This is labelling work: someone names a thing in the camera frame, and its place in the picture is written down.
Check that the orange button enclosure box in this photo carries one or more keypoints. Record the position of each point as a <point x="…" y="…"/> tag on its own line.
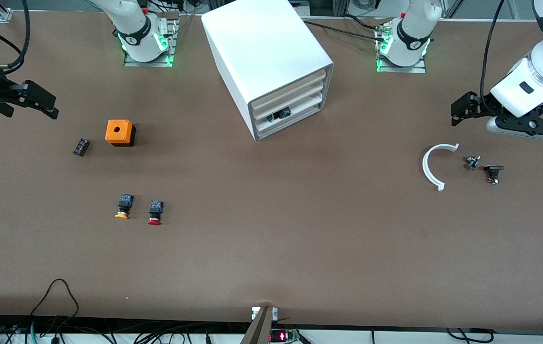
<point x="118" y="132"/>

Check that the red mushroom push button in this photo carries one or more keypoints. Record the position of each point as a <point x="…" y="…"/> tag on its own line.
<point x="155" y="210"/>

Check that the small metal fitting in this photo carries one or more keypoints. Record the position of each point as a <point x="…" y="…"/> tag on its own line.
<point x="472" y="163"/>

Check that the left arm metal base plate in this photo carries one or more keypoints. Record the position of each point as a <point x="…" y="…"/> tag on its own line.
<point x="402" y="69"/>

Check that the small black contact block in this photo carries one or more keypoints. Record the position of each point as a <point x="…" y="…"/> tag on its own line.
<point x="81" y="147"/>

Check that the aluminium frame bracket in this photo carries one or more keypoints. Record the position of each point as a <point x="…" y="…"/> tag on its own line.
<point x="3" y="15"/>

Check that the white drawer cabinet grey frame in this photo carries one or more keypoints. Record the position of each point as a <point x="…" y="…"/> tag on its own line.
<point x="261" y="43"/>

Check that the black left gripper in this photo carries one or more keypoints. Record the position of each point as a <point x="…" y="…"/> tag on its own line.
<point x="484" y="105"/>

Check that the small black switch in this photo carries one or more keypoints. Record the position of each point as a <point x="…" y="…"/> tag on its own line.
<point x="493" y="171"/>

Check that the green mushroom push button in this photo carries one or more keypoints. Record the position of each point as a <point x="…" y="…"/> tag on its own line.
<point x="282" y="113"/>

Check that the yellow mushroom push button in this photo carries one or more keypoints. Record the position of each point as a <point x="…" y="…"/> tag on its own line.
<point x="124" y="203"/>

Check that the red lit electronics board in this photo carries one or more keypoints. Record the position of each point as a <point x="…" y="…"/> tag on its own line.
<point x="283" y="336"/>

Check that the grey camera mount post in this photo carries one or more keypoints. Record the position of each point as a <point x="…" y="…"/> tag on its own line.
<point x="259" y="329"/>

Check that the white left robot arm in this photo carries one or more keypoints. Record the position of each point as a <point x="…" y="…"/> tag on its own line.
<point x="538" y="71"/>

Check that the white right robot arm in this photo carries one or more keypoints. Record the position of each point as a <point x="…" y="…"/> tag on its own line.
<point x="133" y="24"/>

